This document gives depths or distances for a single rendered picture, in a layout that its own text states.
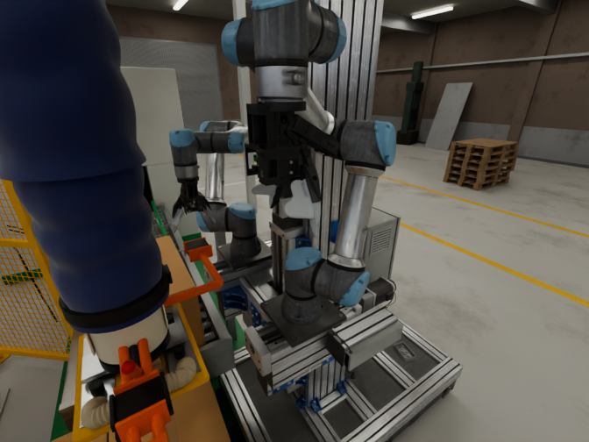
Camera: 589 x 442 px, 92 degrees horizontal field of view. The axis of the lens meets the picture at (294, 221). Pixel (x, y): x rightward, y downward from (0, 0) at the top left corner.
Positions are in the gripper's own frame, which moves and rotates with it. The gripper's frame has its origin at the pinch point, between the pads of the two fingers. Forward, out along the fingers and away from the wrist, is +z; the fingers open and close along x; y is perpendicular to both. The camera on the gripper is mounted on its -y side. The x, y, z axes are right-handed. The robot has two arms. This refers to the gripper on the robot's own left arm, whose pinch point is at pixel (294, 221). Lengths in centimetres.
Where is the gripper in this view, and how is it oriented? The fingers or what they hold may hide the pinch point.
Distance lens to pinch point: 51.2
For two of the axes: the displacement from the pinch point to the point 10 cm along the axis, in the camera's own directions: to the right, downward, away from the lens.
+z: 0.0, 9.1, 4.1
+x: 5.3, 3.4, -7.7
